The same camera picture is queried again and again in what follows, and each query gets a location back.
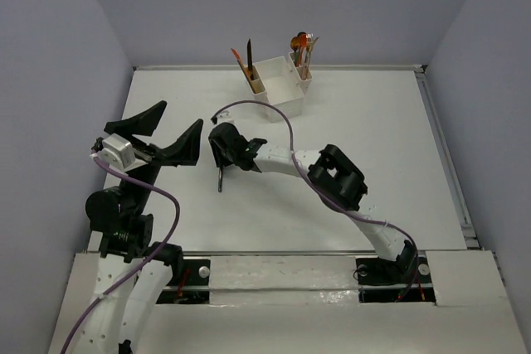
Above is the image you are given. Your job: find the dark handled silver fork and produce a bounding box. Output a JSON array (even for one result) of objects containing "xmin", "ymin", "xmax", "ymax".
[{"xmin": 217, "ymin": 166, "xmax": 224, "ymax": 193}]

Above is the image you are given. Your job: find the orange plastic knife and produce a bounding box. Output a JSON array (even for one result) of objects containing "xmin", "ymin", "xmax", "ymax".
[{"xmin": 231, "ymin": 48, "xmax": 251, "ymax": 78}]

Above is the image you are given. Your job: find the gold knife green handle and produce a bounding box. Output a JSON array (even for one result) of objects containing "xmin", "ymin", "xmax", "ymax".
[{"xmin": 246, "ymin": 38, "xmax": 255, "ymax": 80}]

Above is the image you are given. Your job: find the iridescent metal spoon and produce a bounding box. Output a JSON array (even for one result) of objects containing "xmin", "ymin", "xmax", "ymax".
[{"xmin": 290, "ymin": 36, "xmax": 300, "ymax": 64}]

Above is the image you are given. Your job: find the orange plastic spoon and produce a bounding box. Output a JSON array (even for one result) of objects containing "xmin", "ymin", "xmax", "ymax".
[{"xmin": 298, "ymin": 32, "xmax": 313, "ymax": 66}]

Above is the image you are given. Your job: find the gold fork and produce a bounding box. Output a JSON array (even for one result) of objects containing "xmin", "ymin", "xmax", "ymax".
[{"xmin": 304, "ymin": 36, "xmax": 319, "ymax": 71}]

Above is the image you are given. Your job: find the orange chopstick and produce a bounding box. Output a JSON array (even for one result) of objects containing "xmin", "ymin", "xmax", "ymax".
[{"xmin": 236, "ymin": 57, "xmax": 258, "ymax": 95}]

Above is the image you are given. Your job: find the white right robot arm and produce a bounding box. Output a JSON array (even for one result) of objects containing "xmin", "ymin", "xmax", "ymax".
[{"xmin": 208, "ymin": 123, "xmax": 419, "ymax": 284}]

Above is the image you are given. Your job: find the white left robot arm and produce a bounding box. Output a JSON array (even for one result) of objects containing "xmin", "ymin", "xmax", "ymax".
[{"xmin": 61, "ymin": 100, "xmax": 203, "ymax": 353}]

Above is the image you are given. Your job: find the white utensil caddy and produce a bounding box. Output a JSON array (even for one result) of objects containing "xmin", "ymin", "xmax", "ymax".
[{"xmin": 252, "ymin": 52, "xmax": 312, "ymax": 119}]

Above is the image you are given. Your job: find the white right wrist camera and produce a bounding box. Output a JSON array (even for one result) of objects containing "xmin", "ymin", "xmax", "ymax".
[{"xmin": 211, "ymin": 110, "xmax": 234, "ymax": 125}]

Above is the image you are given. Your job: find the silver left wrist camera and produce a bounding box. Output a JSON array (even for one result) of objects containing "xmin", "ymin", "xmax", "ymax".
[{"xmin": 91, "ymin": 133, "xmax": 136, "ymax": 172}]

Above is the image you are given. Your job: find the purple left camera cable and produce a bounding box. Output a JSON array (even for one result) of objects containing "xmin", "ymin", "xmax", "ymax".
[{"xmin": 60, "ymin": 154, "xmax": 181, "ymax": 354}]

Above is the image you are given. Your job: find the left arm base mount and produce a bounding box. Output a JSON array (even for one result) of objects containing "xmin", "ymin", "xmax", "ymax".
[{"xmin": 156, "ymin": 257, "xmax": 211, "ymax": 305}]

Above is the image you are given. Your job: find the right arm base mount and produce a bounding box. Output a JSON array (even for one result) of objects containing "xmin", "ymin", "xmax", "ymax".
[{"xmin": 353, "ymin": 255, "xmax": 436, "ymax": 303}]

